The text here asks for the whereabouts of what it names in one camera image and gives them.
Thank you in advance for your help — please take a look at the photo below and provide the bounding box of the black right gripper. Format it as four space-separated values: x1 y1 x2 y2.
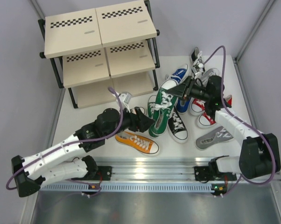
166 76 211 103

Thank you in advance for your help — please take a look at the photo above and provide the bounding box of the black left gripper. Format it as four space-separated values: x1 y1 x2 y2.
104 105 155 140

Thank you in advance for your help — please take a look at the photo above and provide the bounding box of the green sneaker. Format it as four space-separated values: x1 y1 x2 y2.
148 79 177 138
147 95 159 121

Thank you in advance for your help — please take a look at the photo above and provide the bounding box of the orange sneaker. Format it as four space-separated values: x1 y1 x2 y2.
115 131 160 155
130 106 146 115

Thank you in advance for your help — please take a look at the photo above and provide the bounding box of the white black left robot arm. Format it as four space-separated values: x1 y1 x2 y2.
11 107 155 197

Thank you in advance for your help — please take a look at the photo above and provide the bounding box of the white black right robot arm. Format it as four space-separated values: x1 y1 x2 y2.
166 76 281 185

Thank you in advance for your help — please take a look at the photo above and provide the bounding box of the beige black shoe shelf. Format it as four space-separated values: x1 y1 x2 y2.
38 0 160 108

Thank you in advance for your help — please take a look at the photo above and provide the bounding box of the blue sneaker upper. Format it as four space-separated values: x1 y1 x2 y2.
165 64 190 84

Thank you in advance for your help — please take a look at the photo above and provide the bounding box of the blue sneaker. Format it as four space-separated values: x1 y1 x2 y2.
176 98 192 114
165 64 190 84

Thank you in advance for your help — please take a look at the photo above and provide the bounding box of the blue sneaker lower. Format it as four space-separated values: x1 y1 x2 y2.
176 98 192 114

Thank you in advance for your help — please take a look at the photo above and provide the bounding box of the red sneaker upper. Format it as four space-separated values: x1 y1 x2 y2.
190 98 205 116

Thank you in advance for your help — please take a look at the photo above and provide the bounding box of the red sneaker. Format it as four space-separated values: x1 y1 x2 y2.
190 98 205 116
197 112 221 129

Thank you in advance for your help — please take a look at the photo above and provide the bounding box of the grey sneaker at back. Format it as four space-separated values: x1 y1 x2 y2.
200 68 219 86

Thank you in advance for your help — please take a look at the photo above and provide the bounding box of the grey sneaker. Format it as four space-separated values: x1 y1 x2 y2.
195 126 233 150
200 68 219 86

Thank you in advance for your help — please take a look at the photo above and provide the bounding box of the red sneaker lower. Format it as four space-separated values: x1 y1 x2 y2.
197 112 221 129

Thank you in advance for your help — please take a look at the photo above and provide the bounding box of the black sneaker at back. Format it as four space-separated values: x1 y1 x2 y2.
191 47 204 65

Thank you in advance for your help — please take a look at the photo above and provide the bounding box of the black sneaker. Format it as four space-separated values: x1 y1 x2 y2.
168 107 189 144
191 47 204 65

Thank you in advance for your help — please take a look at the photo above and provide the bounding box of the black sneaker in middle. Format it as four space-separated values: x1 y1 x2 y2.
168 107 189 144

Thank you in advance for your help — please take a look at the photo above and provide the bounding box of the grey sneaker in front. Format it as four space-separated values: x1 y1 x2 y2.
195 126 233 150

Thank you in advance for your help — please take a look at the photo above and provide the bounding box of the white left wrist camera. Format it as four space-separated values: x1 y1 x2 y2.
119 91 132 111

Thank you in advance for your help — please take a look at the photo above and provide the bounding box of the aluminium mounting rail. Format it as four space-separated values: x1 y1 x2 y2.
29 156 281 185

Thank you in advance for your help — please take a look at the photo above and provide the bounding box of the grey slotted cable duct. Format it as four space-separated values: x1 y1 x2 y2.
40 182 216 193

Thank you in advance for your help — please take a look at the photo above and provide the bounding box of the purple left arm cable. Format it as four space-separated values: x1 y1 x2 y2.
6 86 125 199

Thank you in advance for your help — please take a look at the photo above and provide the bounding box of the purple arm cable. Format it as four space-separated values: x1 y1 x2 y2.
196 45 277 199
6 86 125 199

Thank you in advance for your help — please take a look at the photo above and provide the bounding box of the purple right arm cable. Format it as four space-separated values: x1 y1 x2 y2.
196 45 277 199

